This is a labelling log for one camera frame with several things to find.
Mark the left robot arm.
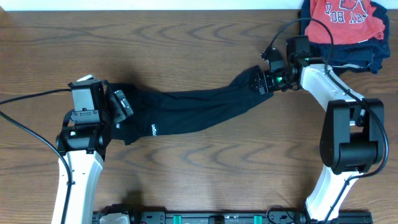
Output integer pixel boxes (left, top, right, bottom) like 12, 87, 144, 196
52, 75, 133, 223

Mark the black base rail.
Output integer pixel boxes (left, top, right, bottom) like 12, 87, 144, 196
91, 204, 373, 224

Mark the black t-shirt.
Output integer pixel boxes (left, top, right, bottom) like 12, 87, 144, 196
111, 65, 273, 145

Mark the red printed t-shirt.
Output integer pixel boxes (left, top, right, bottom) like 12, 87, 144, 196
304, 0, 386, 45

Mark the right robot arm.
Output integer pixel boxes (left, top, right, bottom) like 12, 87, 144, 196
252, 35, 389, 223

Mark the navy folded clothes stack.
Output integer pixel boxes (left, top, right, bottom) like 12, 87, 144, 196
299, 0, 391, 74

